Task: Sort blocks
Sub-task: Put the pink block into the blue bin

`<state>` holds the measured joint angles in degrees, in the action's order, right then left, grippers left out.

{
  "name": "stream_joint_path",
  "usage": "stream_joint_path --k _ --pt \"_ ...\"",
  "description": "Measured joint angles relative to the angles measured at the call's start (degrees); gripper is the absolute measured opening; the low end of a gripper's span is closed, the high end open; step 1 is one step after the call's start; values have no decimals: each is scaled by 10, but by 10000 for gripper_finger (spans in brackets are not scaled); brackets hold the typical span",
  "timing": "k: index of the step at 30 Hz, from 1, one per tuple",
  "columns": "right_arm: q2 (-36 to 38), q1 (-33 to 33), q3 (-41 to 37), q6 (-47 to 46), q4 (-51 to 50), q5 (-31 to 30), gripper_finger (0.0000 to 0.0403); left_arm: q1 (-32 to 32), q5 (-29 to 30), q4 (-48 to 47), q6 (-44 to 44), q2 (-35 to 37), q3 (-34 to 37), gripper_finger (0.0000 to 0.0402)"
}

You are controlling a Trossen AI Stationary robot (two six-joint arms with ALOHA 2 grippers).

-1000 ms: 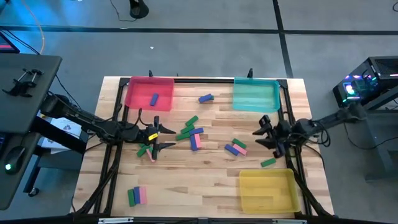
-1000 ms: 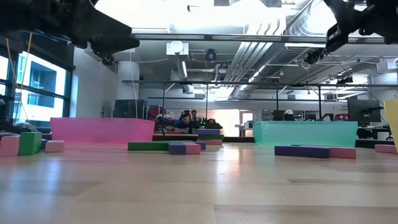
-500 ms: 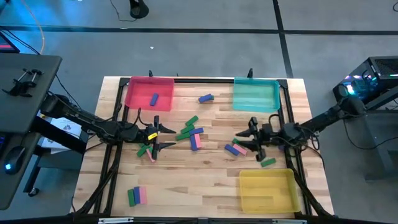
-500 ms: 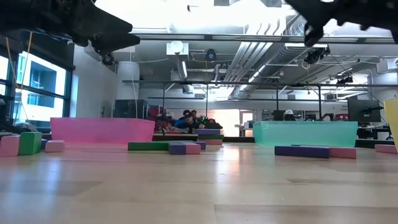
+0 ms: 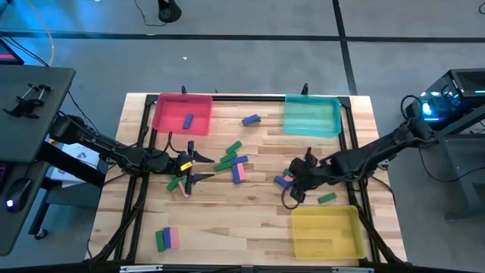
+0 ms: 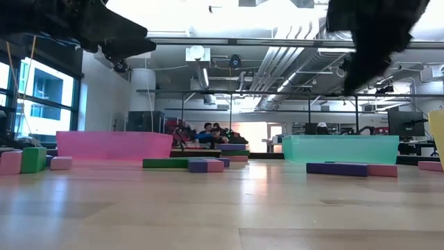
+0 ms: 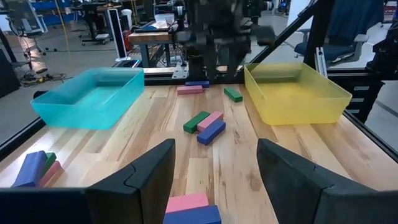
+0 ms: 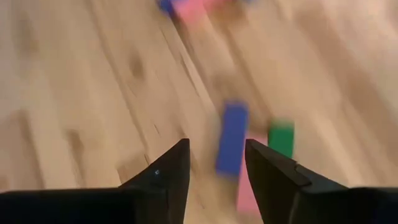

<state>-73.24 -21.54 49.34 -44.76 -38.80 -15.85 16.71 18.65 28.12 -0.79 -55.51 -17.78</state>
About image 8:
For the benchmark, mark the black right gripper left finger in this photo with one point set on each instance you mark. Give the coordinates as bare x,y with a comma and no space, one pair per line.
168,186

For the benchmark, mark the pink wooden block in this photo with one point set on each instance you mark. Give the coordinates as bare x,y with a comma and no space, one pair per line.
191,11

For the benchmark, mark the blue wooden block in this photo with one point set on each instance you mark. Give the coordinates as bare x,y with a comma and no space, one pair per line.
233,140
166,6

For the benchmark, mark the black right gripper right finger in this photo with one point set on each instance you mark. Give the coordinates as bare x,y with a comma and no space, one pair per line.
280,193

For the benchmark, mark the green wooden block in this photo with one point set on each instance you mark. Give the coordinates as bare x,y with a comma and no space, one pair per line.
281,140

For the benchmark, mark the pink blocks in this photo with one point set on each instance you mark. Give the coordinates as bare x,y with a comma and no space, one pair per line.
245,196

